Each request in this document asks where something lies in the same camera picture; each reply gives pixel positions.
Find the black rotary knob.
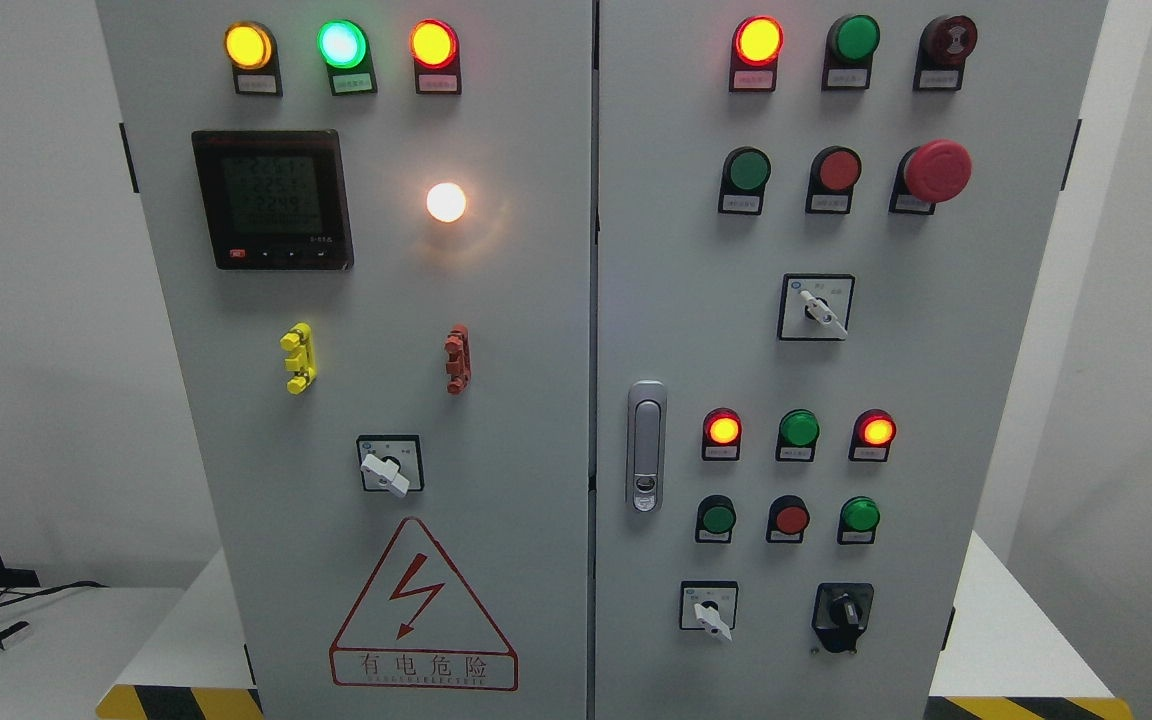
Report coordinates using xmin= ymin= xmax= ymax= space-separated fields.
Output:
xmin=812 ymin=582 xmax=876 ymax=653

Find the grey electrical cabinet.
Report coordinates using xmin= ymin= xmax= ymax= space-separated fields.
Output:
xmin=97 ymin=1 xmax=1107 ymax=719

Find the red terminal block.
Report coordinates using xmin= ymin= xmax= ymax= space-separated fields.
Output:
xmin=444 ymin=324 xmax=472 ymax=396

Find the middle left red light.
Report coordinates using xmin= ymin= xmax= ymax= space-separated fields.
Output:
xmin=702 ymin=407 xmax=742 ymax=461

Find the white glowing lamp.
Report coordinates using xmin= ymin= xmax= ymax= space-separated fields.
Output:
xmin=425 ymin=181 xmax=468 ymax=223

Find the lower green push button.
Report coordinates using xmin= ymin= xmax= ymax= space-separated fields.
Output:
xmin=694 ymin=495 xmax=737 ymax=544

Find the green push button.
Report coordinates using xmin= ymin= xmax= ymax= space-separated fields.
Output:
xmin=717 ymin=146 xmax=771 ymax=217
xmin=694 ymin=495 xmax=737 ymax=544

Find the middle green light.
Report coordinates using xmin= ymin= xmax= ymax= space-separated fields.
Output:
xmin=776 ymin=407 xmax=820 ymax=462

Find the upper green push button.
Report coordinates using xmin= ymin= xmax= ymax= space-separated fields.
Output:
xmin=717 ymin=146 xmax=771 ymax=217

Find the lower red push button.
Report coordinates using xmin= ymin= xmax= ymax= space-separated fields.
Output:
xmin=765 ymin=495 xmax=812 ymax=544

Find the red push button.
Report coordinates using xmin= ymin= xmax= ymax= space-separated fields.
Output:
xmin=765 ymin=495 xmax=812 ymax=544
xmin=805 ymin=145 xmax=861 ymax=215

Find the yellow terminal block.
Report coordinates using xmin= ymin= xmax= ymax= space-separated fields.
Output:
xmin=279 ymin=323 xmax=317 ymax=395

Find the middle right red light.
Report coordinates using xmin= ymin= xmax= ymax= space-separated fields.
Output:
xmin=847 ymin=407 xmax=897 ymax=462

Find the red electric hazard sticker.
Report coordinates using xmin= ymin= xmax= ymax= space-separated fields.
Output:
xmin=329 ymin=516 xmax=518 ymax=692

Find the upper red push button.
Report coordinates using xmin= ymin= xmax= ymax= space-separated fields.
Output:
xmin=805 ymin=145 xmax=861 ymax=215

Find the lower right green light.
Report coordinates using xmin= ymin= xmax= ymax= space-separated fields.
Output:
xmin=836 ymin=497 xmax=882 ymax=544

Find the black digital power meter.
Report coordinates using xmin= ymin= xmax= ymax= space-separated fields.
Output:
xmin=191 ymin=129 xmax=355 ymax=272

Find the lit red indicator light left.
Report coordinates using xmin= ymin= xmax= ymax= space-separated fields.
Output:
xmin=410 ymin=18 xmax=462 ymax=94

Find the top right red light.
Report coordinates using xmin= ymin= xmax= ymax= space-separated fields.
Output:
xmin=728 ymin=15 xmax=785 ymax=94

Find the lit green indicator light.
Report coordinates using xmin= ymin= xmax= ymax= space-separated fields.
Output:
xmin=316 ymin=18 xmax=378 ymax=96

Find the red emergency stop button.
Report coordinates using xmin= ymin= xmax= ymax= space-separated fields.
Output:
xmin=888 ymin=138 xmax=973 ymax=217

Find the top right green light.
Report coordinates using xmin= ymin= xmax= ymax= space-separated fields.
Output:
xmin=820 ymin=14 xmax=881 ymax=92

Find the yellow indicator light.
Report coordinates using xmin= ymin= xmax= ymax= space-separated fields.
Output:
xmin=223 ymin=20 xmax=283 ymax=97

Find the small black white dongle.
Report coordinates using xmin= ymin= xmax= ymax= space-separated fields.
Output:
xmin=0 ymin=620 xmax=33 ymax=652

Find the silver door lock handle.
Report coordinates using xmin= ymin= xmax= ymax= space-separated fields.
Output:
xmin=626 ymin=381 xmax=667 ymax=511

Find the left white selector switch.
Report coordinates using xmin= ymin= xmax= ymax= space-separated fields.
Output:
xmin=356 ymin=434 xmax=425 ymax=498

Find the white selector switch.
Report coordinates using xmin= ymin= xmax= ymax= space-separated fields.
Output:
xmin=356 ymin=434 xmax=425 ymax=498
xmin=679 ymin=579 xmax=738 ymax=642

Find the upper right selector switch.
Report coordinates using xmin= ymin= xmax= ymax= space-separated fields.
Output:
xmin=776 ymin=273 xmax=855 ymax=341

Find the lower white selector switch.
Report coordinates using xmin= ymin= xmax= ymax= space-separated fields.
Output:
xmin=679 ymin=579 xmax=738 ymax=642

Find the black cable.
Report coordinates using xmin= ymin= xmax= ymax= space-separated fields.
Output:
xmin=0 ymin=579 xmax=109 ymax=629

